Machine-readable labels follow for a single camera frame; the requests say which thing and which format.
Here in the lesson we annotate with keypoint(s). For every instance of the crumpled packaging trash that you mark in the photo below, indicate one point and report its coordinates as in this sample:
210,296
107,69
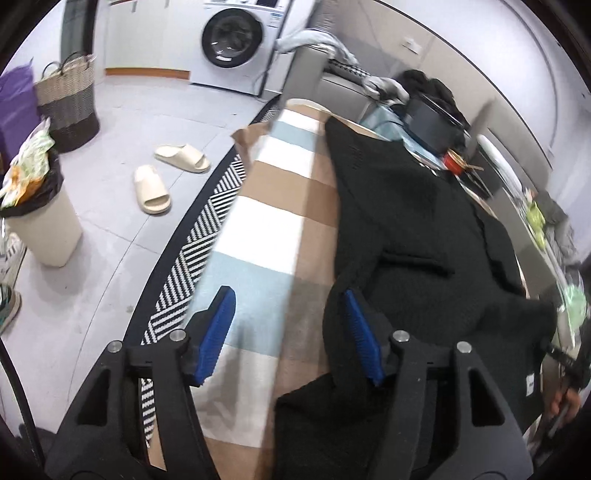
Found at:
27,159

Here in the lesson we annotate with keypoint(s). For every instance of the grey clothing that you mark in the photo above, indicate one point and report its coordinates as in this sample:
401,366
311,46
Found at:
318,41

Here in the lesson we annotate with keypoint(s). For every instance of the black container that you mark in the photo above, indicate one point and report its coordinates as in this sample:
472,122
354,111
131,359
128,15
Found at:
431,124

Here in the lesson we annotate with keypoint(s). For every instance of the black knit garment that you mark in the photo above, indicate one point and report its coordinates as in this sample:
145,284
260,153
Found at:
415,230

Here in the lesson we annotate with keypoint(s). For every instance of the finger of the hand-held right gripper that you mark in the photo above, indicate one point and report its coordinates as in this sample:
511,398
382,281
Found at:
561,361

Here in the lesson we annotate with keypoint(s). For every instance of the checkered tablecloth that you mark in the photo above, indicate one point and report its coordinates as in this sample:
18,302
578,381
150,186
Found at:
277,230

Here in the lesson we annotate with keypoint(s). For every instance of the green packet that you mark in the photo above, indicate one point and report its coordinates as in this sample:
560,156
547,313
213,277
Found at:
536,219

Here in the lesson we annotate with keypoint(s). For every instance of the cream slipper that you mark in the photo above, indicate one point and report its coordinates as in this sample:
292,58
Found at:
151,187
182,157

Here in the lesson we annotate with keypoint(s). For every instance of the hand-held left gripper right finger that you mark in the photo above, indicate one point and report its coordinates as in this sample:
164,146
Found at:
365,344

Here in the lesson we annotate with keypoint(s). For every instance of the black tray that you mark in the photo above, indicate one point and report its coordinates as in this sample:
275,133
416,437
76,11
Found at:
480,182

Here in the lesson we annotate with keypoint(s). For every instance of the grey sofa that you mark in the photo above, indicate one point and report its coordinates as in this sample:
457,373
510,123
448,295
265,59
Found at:
323,92

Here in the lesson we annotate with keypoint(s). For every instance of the white cabinet with orange base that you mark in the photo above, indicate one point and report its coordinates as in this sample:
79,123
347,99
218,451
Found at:
147,37

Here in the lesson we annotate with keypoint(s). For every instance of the white washing machine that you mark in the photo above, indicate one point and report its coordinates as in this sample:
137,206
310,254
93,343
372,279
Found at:
240,41

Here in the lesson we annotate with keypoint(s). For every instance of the woven laundry basket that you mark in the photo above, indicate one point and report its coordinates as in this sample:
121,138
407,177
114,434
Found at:
69,101

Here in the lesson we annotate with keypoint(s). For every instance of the person's right hand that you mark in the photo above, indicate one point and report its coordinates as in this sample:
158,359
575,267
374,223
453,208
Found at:
567,402

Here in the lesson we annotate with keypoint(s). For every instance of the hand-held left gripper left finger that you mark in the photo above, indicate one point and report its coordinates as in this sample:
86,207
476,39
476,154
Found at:
214,339

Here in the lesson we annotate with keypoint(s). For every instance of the red bowl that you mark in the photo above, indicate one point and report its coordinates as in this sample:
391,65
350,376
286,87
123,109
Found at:
454,162

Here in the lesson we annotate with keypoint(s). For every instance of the white striped sneaker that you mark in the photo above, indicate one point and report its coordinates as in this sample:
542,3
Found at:
9,258

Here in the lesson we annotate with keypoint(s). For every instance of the light grey garment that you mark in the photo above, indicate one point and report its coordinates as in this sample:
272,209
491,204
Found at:
385,87

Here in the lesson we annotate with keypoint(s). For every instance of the grey sneaker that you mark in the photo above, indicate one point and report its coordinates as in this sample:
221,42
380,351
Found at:
8,307

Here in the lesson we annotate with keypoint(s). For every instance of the pile of black clothes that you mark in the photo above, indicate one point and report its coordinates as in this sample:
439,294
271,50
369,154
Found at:
434,90

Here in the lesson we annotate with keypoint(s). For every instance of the black white striped rug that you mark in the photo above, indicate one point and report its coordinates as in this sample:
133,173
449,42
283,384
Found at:
198,240

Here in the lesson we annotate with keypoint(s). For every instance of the cream trash bin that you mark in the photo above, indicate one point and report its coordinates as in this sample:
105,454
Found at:
44,230

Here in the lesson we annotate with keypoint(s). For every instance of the green plastic bag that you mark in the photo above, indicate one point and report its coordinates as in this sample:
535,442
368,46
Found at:
575,302

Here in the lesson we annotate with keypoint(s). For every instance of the purple bag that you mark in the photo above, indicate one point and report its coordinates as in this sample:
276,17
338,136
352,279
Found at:
16,106

